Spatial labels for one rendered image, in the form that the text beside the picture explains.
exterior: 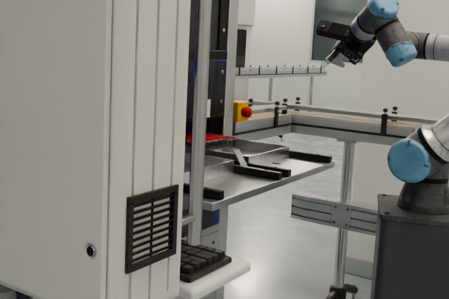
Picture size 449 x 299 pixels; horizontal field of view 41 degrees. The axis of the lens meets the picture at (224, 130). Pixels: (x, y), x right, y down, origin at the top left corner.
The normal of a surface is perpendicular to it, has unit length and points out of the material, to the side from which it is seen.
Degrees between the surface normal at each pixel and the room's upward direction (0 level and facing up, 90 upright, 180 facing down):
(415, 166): 95
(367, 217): 90
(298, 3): 90
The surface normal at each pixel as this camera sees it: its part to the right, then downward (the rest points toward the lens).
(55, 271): -0.55, 0.09
